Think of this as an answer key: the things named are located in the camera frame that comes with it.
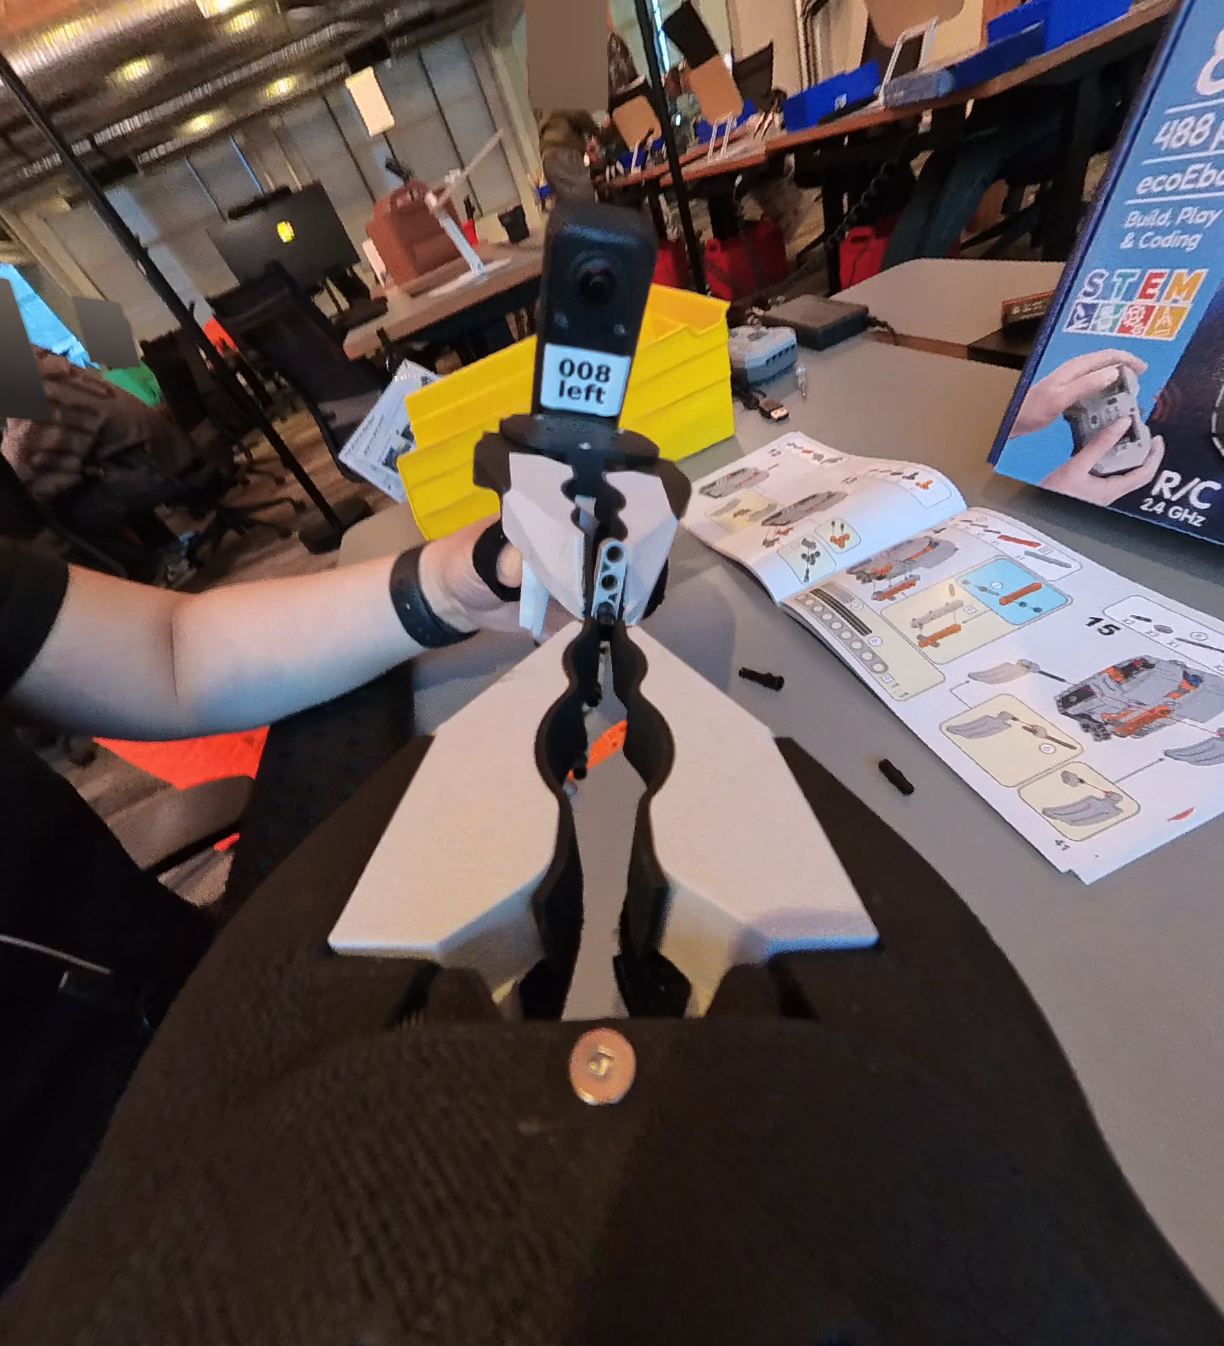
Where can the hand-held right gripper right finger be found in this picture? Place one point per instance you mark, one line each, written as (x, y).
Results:
(770, 841)

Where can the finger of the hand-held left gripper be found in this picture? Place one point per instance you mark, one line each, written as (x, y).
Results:
(545, 535)
(653, 535)

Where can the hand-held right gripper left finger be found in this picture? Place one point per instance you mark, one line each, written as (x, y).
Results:
(444, 841)

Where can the grey perforated building beam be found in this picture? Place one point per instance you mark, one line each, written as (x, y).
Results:
(612, 567)

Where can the person's left forearm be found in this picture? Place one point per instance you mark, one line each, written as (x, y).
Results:
(233, 640)

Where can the grey desk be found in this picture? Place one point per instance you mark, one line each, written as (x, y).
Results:
(1149, 998)

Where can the person's left hand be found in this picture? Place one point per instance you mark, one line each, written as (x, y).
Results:
(455, 577)

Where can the yellow storage bin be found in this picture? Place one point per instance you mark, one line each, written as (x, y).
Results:
(675, 399)

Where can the black wristband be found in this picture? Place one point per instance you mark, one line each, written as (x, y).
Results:
(418, 598)

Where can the black connector pin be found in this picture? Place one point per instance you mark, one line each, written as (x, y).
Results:
(897, 775)
(762, 677)

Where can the red bag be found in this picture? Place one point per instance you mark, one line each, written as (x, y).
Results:
(747, 258)
(867, 252)

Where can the grey battery hub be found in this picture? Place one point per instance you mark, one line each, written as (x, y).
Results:
(763, 351)

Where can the orange connector piece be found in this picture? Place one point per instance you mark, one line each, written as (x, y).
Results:
(604, 751)

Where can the white paper leaflet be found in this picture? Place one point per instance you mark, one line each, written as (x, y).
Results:
(386, 430)

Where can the black stand pole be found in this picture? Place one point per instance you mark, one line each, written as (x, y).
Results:
(665, 126)
(149, 266)

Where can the brown bag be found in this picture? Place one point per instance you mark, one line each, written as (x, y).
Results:
(413, 236)

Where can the black adapter box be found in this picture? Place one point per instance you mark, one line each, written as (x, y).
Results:
(818, 321)

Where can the orange plastic object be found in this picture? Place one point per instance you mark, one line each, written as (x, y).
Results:
(182, 757)

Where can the open instruction booklet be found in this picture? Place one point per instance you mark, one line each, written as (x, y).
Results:
(991, 651)

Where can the black office chair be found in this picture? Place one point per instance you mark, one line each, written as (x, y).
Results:
(287, 336)

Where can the blue storage bin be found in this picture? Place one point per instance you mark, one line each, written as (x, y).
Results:
(833, 99)

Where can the black monitor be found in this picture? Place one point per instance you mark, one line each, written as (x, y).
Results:
(287, 236)

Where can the adjacent grey table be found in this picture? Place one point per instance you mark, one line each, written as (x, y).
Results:
(939, 304)

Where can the blue toy kit box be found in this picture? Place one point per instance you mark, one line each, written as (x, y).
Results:
(1149, 315)

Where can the silver ventilation duct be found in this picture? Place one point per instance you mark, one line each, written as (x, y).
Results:
(97, 63)

